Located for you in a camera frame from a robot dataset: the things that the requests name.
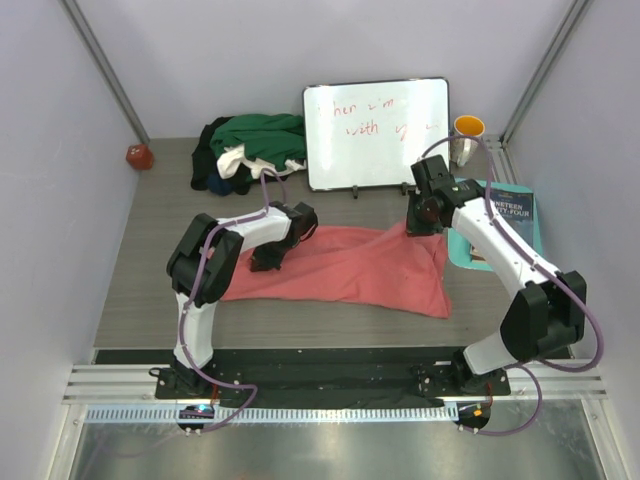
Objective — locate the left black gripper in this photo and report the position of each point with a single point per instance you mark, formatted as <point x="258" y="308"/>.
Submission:
<point x="261" y="262"/>

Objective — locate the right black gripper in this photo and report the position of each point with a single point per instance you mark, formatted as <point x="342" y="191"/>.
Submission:
<point x="414" y="227"/>

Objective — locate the pink t shirt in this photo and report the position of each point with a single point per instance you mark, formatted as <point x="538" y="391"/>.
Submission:
<point x="356" y="265"/>

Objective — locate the white dry-erase board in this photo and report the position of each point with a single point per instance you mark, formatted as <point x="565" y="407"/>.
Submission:
<point x="368" y="135"/>

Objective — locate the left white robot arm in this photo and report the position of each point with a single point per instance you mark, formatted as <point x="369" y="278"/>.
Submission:
<point x="202" y="267"/>

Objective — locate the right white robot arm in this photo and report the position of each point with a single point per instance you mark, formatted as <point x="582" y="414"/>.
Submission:
<point x="544" y="315"/>

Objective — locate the teal tray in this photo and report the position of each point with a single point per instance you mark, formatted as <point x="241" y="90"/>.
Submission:
<point x="459" y="246"/>

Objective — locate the yellow white mug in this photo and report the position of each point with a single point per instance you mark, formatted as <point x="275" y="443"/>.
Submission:
<point x="467" y="129"/>

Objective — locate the blue 1984 book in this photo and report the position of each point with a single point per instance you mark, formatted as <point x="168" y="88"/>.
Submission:
<point x="517" y="209"/>

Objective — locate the white t shirt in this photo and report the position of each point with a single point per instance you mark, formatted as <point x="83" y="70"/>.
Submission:
<point x="233" y="158"/>

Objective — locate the black t shirt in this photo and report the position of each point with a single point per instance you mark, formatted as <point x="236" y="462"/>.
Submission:
<point x="205" y="175"/>

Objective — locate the green t shirt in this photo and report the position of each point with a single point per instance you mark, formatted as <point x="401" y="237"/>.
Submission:
<point x="273" y="138"/>

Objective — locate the red cube eraser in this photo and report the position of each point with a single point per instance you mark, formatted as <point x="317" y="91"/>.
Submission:
<point x="140" y="157"/>

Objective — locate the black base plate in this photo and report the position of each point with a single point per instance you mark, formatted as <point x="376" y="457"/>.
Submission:
<point x="338" y="378"/>

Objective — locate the white slotted cable duct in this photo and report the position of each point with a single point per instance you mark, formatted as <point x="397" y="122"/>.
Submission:
<point x="200" y="413"/>

